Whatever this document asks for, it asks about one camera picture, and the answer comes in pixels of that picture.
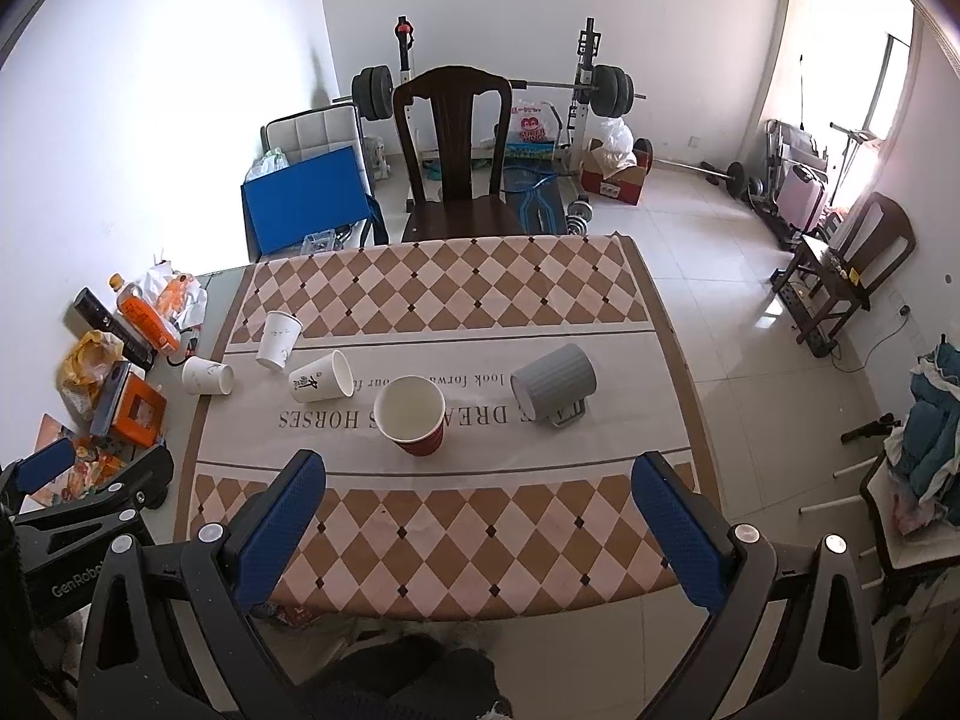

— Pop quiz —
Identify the dark wooden chair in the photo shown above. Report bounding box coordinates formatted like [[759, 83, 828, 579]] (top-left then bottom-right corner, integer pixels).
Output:
[[795, 191, 917, 346], [392, 66, 526, 245]]

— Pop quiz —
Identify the plain white paper cup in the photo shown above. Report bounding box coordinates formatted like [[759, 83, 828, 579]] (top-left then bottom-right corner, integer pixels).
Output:
[[181, 356, 235, 398], [256, 310, 305, 371]]

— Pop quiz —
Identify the pink suitcase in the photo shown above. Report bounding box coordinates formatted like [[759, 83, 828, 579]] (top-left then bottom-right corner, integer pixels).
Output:
[[776, 163, 830, 233]]

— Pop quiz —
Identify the folded grey exercise machine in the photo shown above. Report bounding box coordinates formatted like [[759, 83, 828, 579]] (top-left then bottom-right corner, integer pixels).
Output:
[[750, 118, 880, 241]]

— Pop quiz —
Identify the blue exercise bench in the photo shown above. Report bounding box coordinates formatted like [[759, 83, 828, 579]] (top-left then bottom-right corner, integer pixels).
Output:
[[502, 142, 571, 235]]

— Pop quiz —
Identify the white bag red print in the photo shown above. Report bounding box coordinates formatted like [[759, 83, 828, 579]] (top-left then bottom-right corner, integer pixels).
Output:
[[504, 97, 560, 147]]

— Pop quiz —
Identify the white padded chair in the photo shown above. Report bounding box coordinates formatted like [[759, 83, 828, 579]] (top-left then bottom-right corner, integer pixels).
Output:
[[261, 103, 376, 188]]

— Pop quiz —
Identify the yellow plastic bag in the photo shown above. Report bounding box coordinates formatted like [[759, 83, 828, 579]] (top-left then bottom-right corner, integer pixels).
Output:
[[60, 330, 125, 415]]

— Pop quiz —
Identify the barbell with small plates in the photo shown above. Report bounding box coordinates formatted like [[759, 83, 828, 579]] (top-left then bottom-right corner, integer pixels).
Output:
[[652, 159, 745, 200]]

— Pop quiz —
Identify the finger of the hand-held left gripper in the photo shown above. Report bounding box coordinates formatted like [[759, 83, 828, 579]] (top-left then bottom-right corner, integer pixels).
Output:
[[15, 444, 175, 535], [0, 435, 77, 503]]

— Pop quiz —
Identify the white-legged chair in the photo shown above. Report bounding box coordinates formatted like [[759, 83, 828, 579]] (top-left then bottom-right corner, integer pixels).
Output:
[[799, 450, 960, 587]]

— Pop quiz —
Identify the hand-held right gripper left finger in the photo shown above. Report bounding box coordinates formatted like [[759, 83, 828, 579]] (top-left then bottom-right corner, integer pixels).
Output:
[[79, 448, 327, 720]]

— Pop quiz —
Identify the red paper cup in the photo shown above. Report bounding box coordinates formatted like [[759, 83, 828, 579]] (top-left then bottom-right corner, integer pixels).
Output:
[[373, 375, 446, 458]]

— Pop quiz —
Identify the white paper cup black print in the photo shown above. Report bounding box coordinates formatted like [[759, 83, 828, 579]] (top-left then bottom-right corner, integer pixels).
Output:
[[289, 349, 355, 402]]

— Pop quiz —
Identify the checkered brown table mat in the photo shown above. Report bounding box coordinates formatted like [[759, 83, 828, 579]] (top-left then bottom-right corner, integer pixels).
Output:
[[174, 234, 722, 622]]

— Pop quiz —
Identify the crumpled white wrapper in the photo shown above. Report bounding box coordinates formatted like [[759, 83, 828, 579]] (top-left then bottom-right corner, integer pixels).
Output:
[[142, 259, 209, 331]]

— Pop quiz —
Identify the white plastic bag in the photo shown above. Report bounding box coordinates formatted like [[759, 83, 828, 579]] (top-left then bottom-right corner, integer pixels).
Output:
[[596, 116, 638, 170]]

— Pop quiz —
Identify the blue board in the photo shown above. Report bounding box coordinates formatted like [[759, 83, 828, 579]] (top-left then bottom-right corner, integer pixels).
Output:
[[241, 146, 377, 260]]

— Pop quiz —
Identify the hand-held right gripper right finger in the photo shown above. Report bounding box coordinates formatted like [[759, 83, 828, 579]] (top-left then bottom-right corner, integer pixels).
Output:
[[631, 451, 878, 720]]

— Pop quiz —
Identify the colourful booklet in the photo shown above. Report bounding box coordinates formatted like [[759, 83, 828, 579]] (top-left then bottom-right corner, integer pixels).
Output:
[[34, 412, 151, 505]]

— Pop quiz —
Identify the black remote control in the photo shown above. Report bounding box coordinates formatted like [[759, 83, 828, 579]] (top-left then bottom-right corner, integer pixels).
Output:
[[73, 287, 155, 372]]

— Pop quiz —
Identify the white weight rack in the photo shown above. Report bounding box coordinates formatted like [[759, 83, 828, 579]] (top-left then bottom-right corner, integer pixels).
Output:
[[394, 15, 605, 175]]

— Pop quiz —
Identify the orange box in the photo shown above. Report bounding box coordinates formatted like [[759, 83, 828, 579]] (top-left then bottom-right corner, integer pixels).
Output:
[[90, 371, 167, 447]]

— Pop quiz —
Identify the black barbell on rack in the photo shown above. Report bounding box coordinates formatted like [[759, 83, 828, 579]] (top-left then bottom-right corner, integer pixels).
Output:
[[334, 64, 647, 122]]

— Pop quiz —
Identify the pile of clothes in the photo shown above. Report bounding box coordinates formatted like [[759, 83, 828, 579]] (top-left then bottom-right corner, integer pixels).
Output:
[[885, 341, 960, 530]]

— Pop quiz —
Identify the grey ribbed mug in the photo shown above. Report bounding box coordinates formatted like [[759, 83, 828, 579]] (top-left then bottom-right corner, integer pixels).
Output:
[[510, 343, 597, 428]]

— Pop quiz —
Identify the red cardboard box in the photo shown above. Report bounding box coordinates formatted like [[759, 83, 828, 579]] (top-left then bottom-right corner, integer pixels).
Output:
[[581, 139, 652, 207]]

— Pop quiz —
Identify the orange drink bottle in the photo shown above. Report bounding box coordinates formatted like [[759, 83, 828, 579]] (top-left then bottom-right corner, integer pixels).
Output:
[[109, 274, 182, 353]]

